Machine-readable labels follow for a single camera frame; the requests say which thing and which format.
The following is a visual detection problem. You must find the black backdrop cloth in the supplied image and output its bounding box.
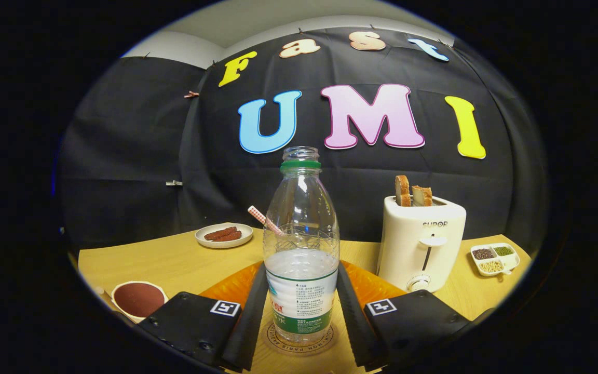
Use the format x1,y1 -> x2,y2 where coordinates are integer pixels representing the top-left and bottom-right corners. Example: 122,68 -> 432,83
56,27 -> 548,250

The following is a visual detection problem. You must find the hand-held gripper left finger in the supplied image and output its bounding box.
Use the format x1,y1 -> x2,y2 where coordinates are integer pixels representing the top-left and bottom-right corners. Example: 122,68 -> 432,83
138,261 -> 269,372

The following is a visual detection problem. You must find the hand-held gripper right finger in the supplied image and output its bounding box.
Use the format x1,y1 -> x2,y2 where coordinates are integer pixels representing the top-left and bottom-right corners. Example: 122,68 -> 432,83
335,261 -> 471,372

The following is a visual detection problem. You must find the small white plate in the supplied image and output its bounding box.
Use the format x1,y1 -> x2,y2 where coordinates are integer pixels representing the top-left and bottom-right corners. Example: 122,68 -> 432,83
195,223 -> 254,249

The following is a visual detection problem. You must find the wooden table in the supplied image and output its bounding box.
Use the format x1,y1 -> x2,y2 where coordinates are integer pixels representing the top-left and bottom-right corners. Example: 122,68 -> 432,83
78,228 -> 532,374

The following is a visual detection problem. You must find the clear plastic juice bottle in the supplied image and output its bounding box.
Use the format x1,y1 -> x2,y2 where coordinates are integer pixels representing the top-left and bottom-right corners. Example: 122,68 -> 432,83
263,146 -> 341,344

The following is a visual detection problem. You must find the white toaster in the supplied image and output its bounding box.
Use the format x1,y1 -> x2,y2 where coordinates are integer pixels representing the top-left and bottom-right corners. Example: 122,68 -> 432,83
377,195 -> 467,293

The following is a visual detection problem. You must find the cream cup with wooden handle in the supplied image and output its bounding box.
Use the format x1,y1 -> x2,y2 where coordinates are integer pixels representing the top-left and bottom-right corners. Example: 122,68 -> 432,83
94,281 -> 169,324

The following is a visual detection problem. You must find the white divided dish with grains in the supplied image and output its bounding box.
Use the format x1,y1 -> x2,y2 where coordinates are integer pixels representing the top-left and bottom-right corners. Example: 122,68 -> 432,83
470,243 -> 521,277

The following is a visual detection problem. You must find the round wooden coaster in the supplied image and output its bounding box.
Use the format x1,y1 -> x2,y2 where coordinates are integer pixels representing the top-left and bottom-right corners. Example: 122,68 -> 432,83
262,319 -> 335,355

